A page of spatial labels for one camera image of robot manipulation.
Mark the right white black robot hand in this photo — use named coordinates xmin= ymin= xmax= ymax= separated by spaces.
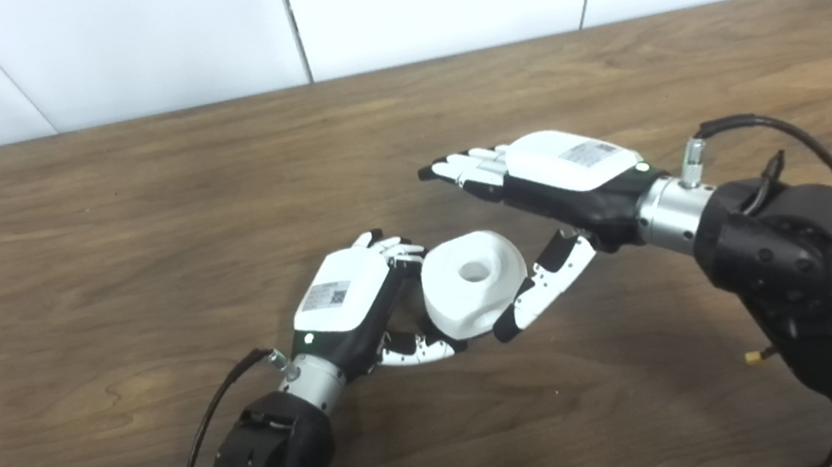
xmin=414 ymin=116 xmax=685 ymax=351

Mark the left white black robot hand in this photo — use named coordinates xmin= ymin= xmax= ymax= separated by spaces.
xmin=277 ymin=219 xmax=470 ymax=390

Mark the round white plastic piece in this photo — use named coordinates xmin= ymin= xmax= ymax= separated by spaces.
xmin=415 ymin=226 xmax=536 ymax=345

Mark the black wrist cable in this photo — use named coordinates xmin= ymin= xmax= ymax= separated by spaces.
xmin=154 ymin=346 xmax=291 ymax=467
xmin=675 ymin=103 xmax=832 ymax=222

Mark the thin black wire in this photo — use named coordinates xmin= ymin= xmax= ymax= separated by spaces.
xmin=746 ymin=151 xmax=794 ymax=215

